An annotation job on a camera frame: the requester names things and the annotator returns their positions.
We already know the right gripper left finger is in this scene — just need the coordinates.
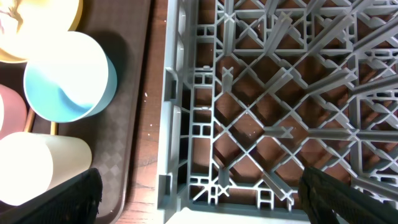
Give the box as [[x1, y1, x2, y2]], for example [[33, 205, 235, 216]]
[[1, 168, 103, 224]]

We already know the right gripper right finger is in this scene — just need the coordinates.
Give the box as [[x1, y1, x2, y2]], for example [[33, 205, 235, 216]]
[[298, 167, 397, 224]]

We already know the white cup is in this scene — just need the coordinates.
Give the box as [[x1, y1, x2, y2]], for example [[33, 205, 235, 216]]
[[1, 132, 92, 206]]

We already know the pink bowl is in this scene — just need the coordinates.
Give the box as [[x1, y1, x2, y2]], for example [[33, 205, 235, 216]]
[[1, 85, 27, 139]]

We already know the blue bowl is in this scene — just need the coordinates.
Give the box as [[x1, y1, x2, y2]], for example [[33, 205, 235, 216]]
[[23, 31, 118, 123]]

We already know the grey dishwasher rack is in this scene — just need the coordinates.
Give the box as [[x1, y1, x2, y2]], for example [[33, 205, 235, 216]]
[[157, 0, 397, 223]]

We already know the brown serving tray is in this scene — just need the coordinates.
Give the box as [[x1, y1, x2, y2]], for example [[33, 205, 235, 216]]
[[0, 0, 152, 224]]

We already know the right wooden chopstick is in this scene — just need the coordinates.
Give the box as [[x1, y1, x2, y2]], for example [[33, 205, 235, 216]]
[[50, 121, 58, 135]]

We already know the wooden chopstick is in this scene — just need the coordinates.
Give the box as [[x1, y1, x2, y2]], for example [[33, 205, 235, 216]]
[[50, 121, 58, 135], [24, 108, 35, 132]]

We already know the left wooden chopstick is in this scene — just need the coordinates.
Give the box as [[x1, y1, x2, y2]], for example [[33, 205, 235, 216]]
[[24, 108, 35, 132]]

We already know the yellow plate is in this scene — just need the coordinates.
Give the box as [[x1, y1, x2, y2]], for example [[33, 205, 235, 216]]
[[1, 0, 83, 63]]

